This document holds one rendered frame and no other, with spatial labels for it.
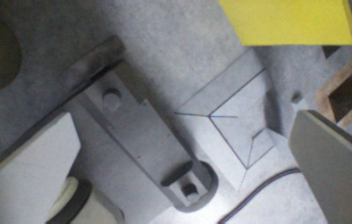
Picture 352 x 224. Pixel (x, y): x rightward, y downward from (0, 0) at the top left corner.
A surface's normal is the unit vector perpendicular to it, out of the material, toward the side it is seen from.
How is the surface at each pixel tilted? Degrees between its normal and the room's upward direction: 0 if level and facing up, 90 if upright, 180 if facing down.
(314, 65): 0
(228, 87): 11
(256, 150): 7
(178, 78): 0
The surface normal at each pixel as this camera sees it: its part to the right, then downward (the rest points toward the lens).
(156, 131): 0.26, 0.28
